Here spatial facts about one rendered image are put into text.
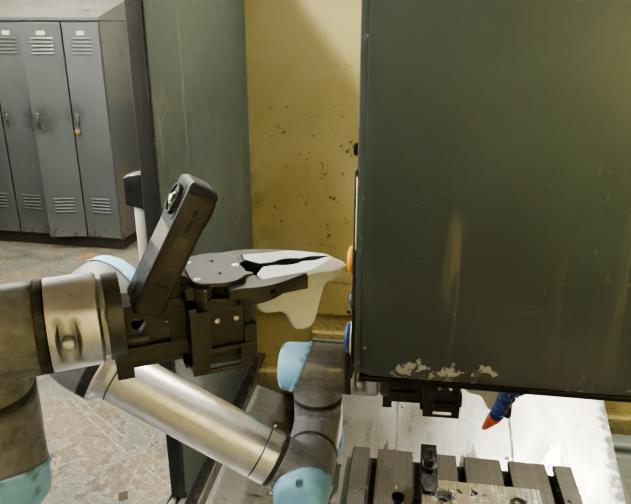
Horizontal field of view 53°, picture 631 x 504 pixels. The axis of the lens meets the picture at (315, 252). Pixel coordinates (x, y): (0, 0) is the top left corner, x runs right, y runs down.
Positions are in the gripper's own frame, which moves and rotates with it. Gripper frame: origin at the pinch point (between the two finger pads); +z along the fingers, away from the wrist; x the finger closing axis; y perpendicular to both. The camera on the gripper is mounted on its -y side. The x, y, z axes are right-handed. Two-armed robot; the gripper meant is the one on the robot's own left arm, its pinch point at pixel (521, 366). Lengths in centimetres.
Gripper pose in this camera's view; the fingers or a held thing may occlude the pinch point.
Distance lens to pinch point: 97.6
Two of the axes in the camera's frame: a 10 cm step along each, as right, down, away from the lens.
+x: -1.5, 3.4, -9.3
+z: 9.9, 0.3, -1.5
